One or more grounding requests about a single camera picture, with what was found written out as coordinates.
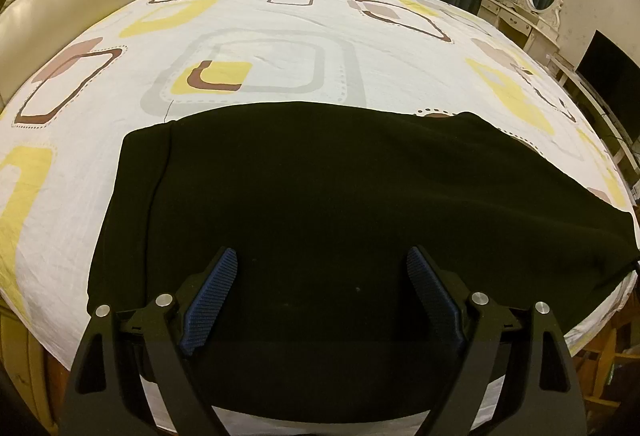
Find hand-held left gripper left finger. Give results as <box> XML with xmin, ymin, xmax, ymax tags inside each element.
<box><xmin>59</xmin><ymin>247</ymin><xmax>240</xmax><ymax>436</ymax></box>

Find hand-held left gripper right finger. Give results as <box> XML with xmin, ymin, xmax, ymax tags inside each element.
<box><xmin>406</xmin><ymin>246</ymin><xmax>587</xmax><ymax>436</ymax></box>

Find black pants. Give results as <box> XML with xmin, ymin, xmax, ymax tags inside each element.
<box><xmin>86</xmin><ymin>100</ymin><xmax>640</xmax><ymax>424</ymax></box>

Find wooden chair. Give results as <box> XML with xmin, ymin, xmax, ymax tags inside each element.
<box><xmin>565</xmin><ymin>266</ymin><xmax>640</xmax><ymax>436</ymax></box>

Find white television stand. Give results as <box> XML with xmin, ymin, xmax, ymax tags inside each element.
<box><xmin>547</xmin><ymin>53</ymin><xmax>640</xmax><ymax>167</ymax></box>

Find patterned white bed sheet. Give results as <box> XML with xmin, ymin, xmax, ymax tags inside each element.
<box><xmin>0</xmin><ymin>0</ymin><xmax>640</xmax><ymax>436</ymax></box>

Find white vanity table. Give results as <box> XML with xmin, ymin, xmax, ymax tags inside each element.
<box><xmin>479</xmin><ymin>0</ymin><xmax>561</xmax><ymax>62</ymax></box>

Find black television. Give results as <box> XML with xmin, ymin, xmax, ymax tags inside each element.
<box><xmin>575</xmin><ymin>30</ymin><xmax>640</xmax><ymax>141</ymax></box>

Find cream bed frame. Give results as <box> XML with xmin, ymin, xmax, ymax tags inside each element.
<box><xmin>0</xmin><ymin>301</ymin><xmax>76</xmax><ymax>436</ymax></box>

